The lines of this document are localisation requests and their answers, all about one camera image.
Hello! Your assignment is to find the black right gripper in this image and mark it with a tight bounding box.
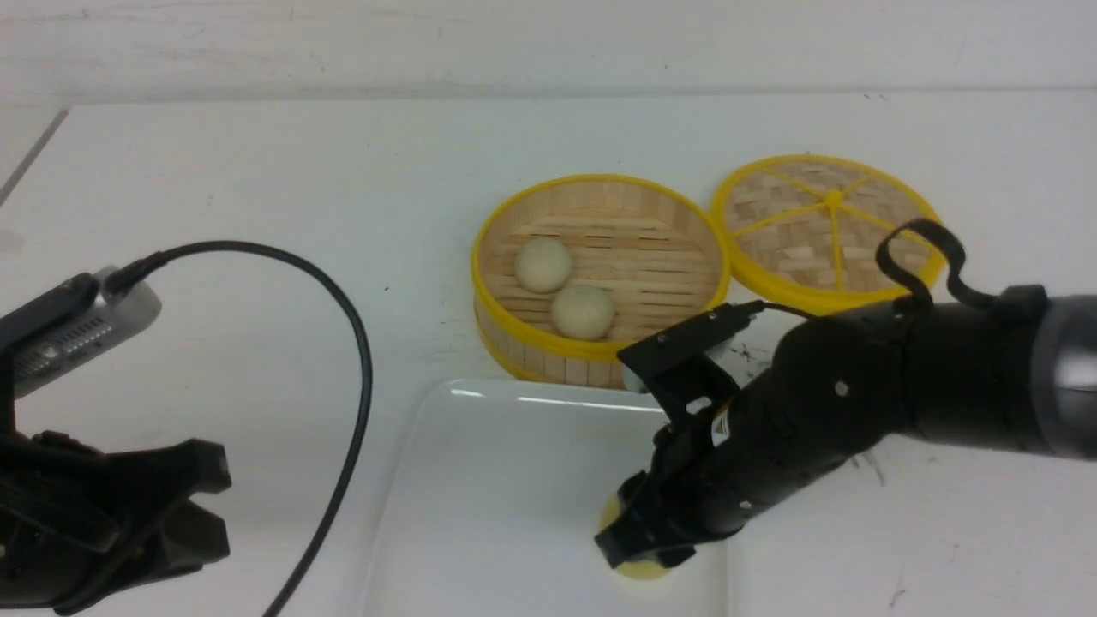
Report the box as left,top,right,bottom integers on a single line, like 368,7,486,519
593,302,919,570

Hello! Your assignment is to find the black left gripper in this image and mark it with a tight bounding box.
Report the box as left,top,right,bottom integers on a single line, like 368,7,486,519
3,429,231,616

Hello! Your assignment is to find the yellow steamed bun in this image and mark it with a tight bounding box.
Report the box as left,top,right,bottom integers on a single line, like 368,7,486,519
599,496,671,581

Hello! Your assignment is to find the white steamed bun front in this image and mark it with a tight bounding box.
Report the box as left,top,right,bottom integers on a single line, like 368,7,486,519
549,285,615,341

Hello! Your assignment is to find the white steamed bun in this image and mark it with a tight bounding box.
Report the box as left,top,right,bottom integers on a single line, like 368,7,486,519
513,237,573,294
549,285,615,341

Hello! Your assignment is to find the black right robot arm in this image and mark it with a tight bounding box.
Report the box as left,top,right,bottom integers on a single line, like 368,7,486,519
595,288,1094,569

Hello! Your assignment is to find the white rectangular plate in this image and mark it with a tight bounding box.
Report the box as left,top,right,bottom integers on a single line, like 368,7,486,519
361,380,732,616

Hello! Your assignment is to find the yellow rimmed bamboo steamer basket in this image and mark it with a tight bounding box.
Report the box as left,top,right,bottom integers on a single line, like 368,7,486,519
471,175,730,389

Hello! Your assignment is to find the yellow rimmed bamboo steamer lid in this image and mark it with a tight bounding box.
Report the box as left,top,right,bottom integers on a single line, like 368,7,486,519
710,153,945,314

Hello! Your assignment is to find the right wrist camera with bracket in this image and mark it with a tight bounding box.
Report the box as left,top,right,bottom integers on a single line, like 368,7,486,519
617,301,764,430

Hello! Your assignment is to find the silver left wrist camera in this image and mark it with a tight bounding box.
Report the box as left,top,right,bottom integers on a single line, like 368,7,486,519
1,266,162,401

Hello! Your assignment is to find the black left camera cable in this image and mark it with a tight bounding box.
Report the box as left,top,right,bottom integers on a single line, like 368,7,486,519
108,240,375,617

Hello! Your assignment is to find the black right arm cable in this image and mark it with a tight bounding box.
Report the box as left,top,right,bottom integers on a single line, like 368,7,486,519
874,218,1050,319

